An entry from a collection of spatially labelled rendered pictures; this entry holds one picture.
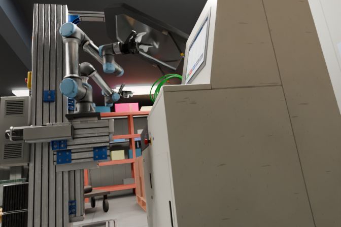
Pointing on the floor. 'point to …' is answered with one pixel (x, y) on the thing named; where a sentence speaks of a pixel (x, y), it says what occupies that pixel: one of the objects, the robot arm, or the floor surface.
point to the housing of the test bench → (308, 102)
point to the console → (229, 128)
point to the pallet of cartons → (140, 183)
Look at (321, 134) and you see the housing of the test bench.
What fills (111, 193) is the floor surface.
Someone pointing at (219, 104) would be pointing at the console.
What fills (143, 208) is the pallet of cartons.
